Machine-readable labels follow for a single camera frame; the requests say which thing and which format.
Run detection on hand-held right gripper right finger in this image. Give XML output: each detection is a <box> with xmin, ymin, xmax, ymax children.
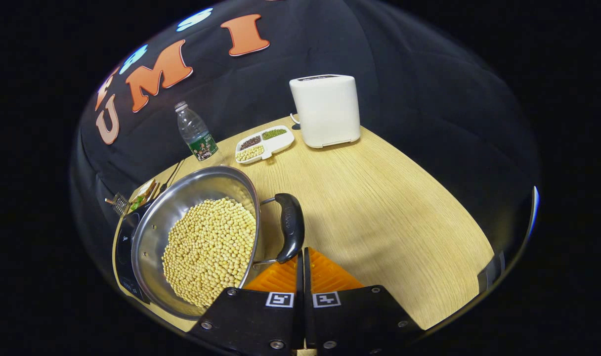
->
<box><xmin>303</xmin><ymin>247</ymin><xmax>425</xmax><ymax>356</ymax></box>

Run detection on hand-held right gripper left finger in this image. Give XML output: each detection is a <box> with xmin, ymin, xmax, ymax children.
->
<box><xmin>187</xmin><ymin>252</ymin><xmax>305</xmax><ymax>356</ymax></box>

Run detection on pile of soybeans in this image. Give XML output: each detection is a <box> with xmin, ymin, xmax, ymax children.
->
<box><xmin>161</xmin><ymin>197</ymin><xmax>258</xmax><ymax>308</ymax></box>

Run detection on steel pot with black handle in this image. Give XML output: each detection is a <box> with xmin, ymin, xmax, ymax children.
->
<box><xmin>131</xmin><ymin>166</ymin><xmax>306</xmax><ymax>321</ymax></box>

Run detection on black induction cooktop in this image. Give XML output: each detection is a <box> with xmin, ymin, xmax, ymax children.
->
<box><xmin>113</xmin><ymin>200</ymin><xmax>155</xmax><ymax>305</ymax></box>

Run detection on sandwich with lettuce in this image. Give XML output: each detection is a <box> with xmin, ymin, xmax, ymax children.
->
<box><xmin>129</xmin><ymin>179</ymin><xmax>159</xmax><ymax>213</ymax></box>

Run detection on white divided bean dish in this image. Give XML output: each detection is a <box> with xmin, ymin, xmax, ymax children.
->
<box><xmin>235</xmin><ymin>125</ymin><xmax>296</xmax><ymax>165</ymax></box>

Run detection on clear plastic water bottle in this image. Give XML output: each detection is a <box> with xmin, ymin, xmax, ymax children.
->
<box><xmin>174</xmin><ymin>101</ymin><xmax>219</xmax><ymax>162</ymax></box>

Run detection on white toaster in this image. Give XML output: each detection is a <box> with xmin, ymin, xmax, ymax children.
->
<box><xmin>289</xmin><ymin>74</ymin><xmax>361</xmax><ymax>149</ymax></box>

